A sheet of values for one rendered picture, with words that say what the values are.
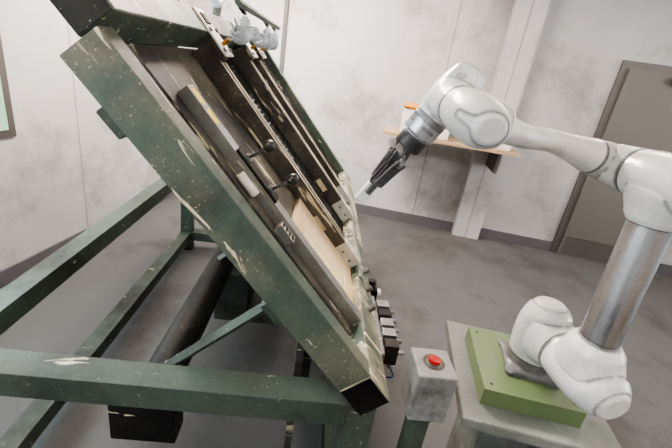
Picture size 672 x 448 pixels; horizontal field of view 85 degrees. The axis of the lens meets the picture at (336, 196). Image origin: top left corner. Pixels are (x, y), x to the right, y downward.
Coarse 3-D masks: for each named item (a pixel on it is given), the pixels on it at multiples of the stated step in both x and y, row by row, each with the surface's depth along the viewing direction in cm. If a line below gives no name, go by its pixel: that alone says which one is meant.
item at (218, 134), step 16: (192, 96) 103; (192, 112) 104; (208, 112) 105; (208, 128) 106; (224, 128) 110; (224, 144) 108; (240, 160) 110; (272, 208) 115; (288, 224) 117; (304, 240) 122; (304, 256) 121; (320, 272) 123; (336, 288) 126; (336, 304) 128; (352, 304) 132; (352, 320) 130
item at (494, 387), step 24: (480, 336) 146; (504, 336) 148; (480, 360) 133; (480, 384) 126; (504, 384) 124; (528, 384) 126; (504, 408) 122; (528, 408) 121; (552, 408) 119; (576, 408) 119
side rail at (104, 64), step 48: (96, 48) 75; (96, 96) 79; (144, 96) 79; (144, 144) 82; (192, 144) 83; (192, 192) 86; (240, 240) 91; (288, 288) 96; (336, 336) 102; (336, 384) 108
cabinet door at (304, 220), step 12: (300, 204) 148; (300, 216) 139; (312, 216) 155; (300, 228) 132; (312, 228) 146; (312, 240) 138; (324, 240) 153; (324, 252) 144; (336, 252) 159; (336, 264) 150; (336, 276) 141; (348, 276) 155; (348, 288) 146
